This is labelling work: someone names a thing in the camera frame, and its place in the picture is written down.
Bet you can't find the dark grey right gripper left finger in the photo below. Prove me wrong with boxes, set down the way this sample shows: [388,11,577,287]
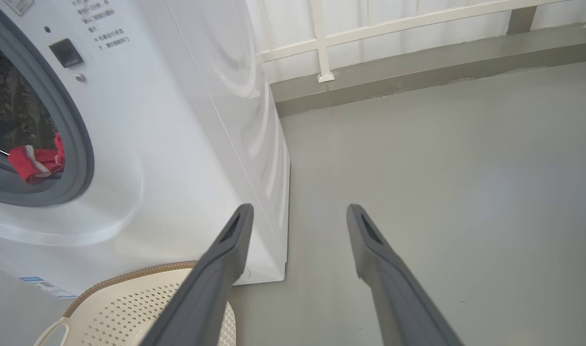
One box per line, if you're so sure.
[140,203,254,346]

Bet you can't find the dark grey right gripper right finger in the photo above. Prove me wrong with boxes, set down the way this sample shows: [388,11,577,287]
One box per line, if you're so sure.
[347,204,462,346]

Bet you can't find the red shorts with white trim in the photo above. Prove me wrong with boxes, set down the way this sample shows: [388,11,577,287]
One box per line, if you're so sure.
[8,133,66,184]

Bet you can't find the cream perforated laundry basket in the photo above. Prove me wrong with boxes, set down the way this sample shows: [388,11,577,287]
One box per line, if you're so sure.
[33,261,237,346]

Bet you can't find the white washing machine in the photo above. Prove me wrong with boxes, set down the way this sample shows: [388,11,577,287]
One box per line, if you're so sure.
[0,0,291,299]

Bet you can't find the grey rubber door gasket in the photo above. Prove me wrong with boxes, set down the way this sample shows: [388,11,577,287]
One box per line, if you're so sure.
[0,7,96,208]

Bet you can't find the steel washing machine drum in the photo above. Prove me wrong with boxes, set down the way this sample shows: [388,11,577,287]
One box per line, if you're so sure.
[0,36,61,179]

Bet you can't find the black door latch slot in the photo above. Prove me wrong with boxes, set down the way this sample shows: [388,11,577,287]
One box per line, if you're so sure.
[49,38,85,69]

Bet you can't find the blue energy label sticker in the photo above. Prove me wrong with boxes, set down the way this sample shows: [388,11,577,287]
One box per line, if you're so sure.
[19,276,77,300]

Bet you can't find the white metal railing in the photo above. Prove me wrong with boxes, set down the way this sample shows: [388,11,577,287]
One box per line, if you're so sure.
[258,0,586,84]

